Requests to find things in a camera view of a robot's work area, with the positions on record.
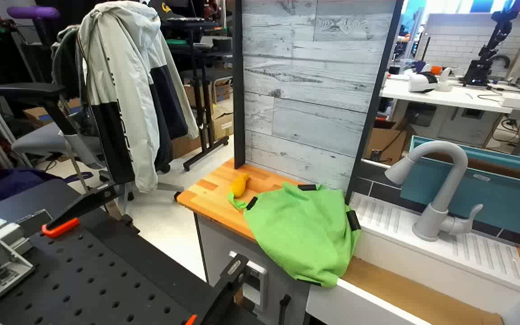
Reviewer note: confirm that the teal storage bin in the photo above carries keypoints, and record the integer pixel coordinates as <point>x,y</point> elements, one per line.
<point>500,192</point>

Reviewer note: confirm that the white desk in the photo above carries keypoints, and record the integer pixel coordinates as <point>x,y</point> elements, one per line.
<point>451,96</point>

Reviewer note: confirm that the black standing desk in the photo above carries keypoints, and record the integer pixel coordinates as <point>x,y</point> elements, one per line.
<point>204,102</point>

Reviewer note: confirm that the grey sink faucet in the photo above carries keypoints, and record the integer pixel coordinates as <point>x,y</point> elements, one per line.
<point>446,187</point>

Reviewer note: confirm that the white and black jacket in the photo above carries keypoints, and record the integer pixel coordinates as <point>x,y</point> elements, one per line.
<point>121,73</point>

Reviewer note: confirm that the black perforated board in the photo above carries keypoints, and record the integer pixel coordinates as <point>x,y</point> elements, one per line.
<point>79,277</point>

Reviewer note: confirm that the purple padded bar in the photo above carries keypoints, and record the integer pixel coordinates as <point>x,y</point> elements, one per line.
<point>30,11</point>

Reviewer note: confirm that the black background robot arm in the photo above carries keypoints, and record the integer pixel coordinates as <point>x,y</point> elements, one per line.
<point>487,55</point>

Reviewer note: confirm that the white cabinet under counter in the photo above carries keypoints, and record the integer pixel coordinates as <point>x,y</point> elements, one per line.
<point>224,253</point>

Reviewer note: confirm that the green microfibre cloth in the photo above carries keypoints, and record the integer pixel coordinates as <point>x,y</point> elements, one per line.
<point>301,235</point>

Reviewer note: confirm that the wooden board in sink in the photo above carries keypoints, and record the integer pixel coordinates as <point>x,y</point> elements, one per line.
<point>415,295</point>

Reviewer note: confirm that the white device on desk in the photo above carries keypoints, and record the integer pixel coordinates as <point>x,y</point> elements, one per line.
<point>424,82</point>

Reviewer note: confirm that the yellow toy banana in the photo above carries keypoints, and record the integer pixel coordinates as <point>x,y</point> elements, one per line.
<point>238,183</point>

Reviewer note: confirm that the black clamp with orange tip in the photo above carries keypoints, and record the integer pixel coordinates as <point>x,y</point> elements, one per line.
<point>225,289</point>

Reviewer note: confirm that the black office chair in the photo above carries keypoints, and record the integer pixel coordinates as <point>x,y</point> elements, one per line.
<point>25,91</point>

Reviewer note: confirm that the grey wood backdrop panel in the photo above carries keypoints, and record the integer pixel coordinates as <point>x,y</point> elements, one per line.
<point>307,84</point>

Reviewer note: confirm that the brown cardboard box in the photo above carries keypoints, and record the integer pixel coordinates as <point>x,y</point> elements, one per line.
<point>382,145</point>

